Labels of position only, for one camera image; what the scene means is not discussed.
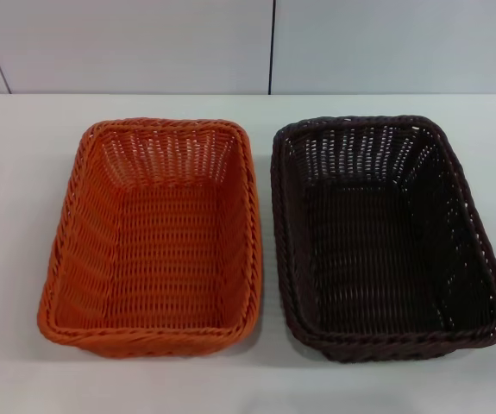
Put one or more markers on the dark brown woven basket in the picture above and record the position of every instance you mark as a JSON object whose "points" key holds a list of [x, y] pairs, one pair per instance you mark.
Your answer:
{"points": [[381, 241]]}

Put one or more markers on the orange woven basket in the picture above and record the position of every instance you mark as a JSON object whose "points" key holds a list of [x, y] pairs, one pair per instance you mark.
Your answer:
{"points": [[157, 250]]}

